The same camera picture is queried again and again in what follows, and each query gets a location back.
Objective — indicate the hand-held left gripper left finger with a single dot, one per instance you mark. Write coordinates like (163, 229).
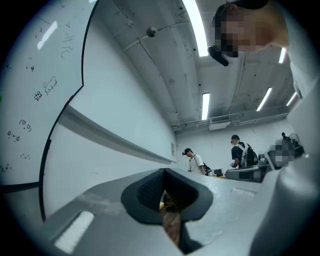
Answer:
(105, 200)

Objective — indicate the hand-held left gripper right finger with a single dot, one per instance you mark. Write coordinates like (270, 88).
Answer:
(225, 207)

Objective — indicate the white air conditioner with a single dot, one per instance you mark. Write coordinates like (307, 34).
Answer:
(220, 123)

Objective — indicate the black standing fan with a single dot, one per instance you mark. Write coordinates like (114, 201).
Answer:
(294, 138)

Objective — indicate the ceiling tube light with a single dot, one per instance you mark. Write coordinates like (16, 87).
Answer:
(205, 106)
(197, 27)
(264, 99)
(292, 99)
(282, 55)

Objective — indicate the whiteboard on black stand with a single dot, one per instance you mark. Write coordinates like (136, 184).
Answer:
(25, 87)

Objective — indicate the person's grey shirt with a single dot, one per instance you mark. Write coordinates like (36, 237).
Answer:
(302, 50)

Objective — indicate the person's head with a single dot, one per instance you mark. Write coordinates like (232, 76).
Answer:
(262, 32)

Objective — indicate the black head-mounted camera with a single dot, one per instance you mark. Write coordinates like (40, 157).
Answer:
(218, 56)

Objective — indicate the ceiling dome camera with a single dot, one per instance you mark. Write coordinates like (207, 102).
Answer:
(151, 32)

